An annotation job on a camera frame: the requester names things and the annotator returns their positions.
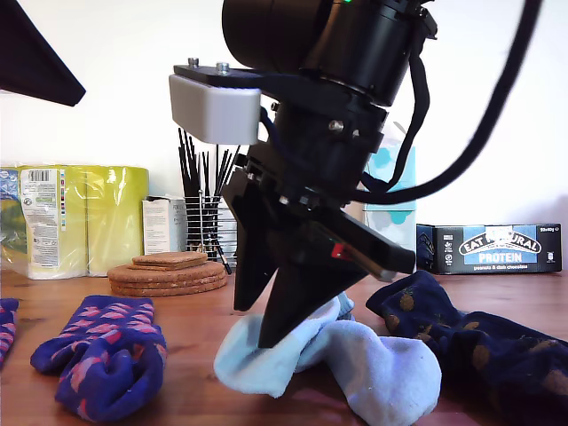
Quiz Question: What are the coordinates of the small white carton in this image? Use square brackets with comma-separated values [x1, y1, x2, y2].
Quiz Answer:
[141, 194, 187, 257]

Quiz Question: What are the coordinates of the white sock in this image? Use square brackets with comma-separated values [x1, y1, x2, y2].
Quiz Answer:
[213, 293, 356, 398]
[292, 319, 443, 426]

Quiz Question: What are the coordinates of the chrome wire utensil holder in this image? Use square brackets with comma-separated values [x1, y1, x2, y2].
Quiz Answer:
[184, 189, 239, 267]

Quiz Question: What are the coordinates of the square cork coaster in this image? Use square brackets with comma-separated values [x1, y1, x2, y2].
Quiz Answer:
[131, 251, 209, 264]
[132, 259, 208, 271]

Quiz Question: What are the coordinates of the white tissue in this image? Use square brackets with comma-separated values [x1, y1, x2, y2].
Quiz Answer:
[384, 120, 410, 150]

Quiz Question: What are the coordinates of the blue pink-patterned sock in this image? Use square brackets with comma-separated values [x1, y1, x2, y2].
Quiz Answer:
[0, 297, 20, 370]
[29, 295, 170, 423]

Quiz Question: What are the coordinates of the yellow paper roll pack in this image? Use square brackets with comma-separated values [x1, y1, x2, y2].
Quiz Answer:
[0, 164, 151, 281]

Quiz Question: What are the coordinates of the arm grey camera box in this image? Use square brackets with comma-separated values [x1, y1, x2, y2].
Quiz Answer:
[168, 56, 312, 146]

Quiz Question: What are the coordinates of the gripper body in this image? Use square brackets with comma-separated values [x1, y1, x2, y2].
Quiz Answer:
[243, 82, 417, 284]

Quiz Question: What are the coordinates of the braided black cable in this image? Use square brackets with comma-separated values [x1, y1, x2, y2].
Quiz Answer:
[361, 43, 432, 196]

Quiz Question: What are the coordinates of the black chopstick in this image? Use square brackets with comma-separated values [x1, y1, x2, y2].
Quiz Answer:
[201, 152, 212, 248]
[208, 230, 232, 275]
[215, 149, 233, 196]
[214, 144, 221, 248]
[219, 145, 243, 196]
[177, 128, 196, 248]
[189, 137, 201, 248]
[182, 129, 199, 248]

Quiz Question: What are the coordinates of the black protein bar box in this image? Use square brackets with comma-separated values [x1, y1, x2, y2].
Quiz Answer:
[415, 223, 563, 276]

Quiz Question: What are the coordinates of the teal cloud tissue box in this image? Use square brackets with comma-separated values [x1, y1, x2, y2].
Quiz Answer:
[364, 146, 417, 209]

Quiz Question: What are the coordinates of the grey cloud tissue box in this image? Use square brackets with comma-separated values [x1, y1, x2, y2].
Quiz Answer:
[363, 208, 418, 258]

